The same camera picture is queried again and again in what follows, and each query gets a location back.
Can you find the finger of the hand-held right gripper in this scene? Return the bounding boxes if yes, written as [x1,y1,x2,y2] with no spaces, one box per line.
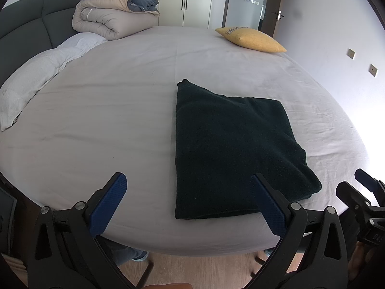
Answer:
[354,169,385,207]
[336,181,380,218]

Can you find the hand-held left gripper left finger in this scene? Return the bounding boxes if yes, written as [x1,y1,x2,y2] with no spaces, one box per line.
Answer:
[27,172,137,289]

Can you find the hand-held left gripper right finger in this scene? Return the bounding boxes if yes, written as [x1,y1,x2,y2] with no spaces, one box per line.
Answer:
[241,173,349,289]

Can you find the dark green towel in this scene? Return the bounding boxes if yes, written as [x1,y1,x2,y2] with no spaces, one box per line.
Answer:
[174,79,322,220]

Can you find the person's right hand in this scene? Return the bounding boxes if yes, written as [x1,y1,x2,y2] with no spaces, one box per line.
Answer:
[349,241,378,282]

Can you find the person's jeans leg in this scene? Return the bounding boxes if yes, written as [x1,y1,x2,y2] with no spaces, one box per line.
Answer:
[102,238,149,266]

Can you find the bed with light grey sheet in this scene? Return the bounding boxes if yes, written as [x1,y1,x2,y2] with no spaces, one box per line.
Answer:
[0,26,370,256]

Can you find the white pillow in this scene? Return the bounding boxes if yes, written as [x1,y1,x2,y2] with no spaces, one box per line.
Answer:
[0,33,108,131]

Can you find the yellow pillow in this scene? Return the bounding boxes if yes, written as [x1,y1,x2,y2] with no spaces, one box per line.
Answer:
[214,26,287,53]

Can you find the folded beige duvet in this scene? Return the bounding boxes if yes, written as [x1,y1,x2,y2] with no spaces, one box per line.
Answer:
[71,0,160,41]

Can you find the dark grey padded headboard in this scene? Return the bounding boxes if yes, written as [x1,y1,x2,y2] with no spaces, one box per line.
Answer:
[0,0,98,82]

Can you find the grey blue blanket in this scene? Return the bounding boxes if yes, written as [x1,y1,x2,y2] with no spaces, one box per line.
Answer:
[127,0,160,14]

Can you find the cream wardrobe with black handles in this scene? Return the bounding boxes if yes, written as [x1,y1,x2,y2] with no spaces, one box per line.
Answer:
[114,0,232,30]

